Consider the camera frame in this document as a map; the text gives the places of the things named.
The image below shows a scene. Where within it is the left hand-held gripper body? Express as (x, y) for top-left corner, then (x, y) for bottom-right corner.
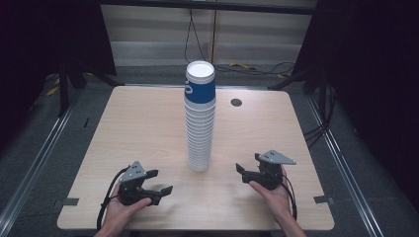
(117, 160), (154, 206)

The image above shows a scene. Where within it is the black metal stand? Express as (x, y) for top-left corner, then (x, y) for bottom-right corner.
(57, 60), (125, 119)

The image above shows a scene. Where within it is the person's right hand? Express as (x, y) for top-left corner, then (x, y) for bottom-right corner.
(248, 166), (293, 225)

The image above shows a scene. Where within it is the metal floor rail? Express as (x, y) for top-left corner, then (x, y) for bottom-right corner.
(0, 88), (82, 229)
(305, 94), (385, 237)

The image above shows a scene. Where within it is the black cable bundle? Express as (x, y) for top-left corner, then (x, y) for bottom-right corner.
(302, 84), (338, 150)

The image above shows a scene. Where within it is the black overhead bar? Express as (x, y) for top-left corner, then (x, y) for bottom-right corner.
(99, 0), (318, 16)

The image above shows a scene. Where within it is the black hanging cable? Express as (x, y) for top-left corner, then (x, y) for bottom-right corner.
(183, 8), (212, 66)

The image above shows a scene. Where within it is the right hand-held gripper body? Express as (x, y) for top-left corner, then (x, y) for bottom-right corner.
(257, 149), (296, 191)

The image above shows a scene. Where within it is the person's left hand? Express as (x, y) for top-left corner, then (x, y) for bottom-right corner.
(98, 182), (153, 233)

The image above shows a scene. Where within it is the stack of paper cups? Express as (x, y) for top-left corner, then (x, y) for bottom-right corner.
(183, 60), (217, 173)

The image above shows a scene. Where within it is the black floor cable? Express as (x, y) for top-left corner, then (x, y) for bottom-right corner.
(212, 61), (296, 77)

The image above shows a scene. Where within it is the dark curtain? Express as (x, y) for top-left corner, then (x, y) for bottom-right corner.
(292, 0), (419, 211)
(0, 0), (117, 156)

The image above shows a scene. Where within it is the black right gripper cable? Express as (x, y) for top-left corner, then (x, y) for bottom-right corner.
(281, 174), (298, 221)

